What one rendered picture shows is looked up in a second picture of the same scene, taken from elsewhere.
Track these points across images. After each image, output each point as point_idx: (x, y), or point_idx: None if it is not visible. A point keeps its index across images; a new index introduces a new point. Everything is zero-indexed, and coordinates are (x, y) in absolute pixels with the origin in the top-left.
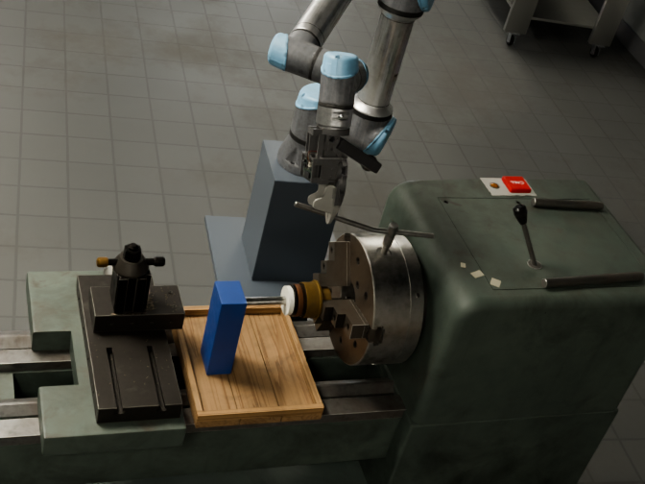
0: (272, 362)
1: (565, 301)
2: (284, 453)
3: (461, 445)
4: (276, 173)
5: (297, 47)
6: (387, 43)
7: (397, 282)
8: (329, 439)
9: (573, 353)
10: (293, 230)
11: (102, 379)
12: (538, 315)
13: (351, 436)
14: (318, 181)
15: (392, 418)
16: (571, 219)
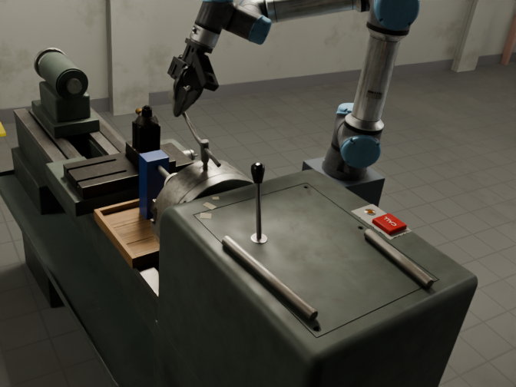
0: None
1: (219, 262)
2: (129, 289)
3: (180, 381)
4: (313, 160)
5: (243, 1)
6: (365, 56)
7: (183, 186)
8: (143, 299)
9: (231, 346)
10: None
11: (87, 161)
12: (199, 260)
13: (152, 310)
14: (170, 74)
15: None
16: (376, 264)
